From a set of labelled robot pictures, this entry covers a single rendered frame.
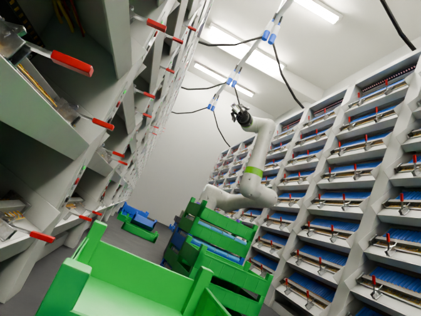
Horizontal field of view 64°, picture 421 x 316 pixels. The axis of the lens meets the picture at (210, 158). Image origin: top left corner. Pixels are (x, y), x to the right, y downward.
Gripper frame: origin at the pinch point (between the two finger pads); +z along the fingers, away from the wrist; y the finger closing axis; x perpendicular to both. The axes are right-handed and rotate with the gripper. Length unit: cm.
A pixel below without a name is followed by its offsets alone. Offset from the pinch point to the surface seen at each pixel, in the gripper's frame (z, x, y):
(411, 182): 4, -88, -37
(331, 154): -71, -45, -30
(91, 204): 64, -18, 70
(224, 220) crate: 31, -51, 37
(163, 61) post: 54, 16, 11
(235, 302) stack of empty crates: 60, -81, 45
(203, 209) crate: 37, -43, 40
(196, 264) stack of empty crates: 70, -64, 45
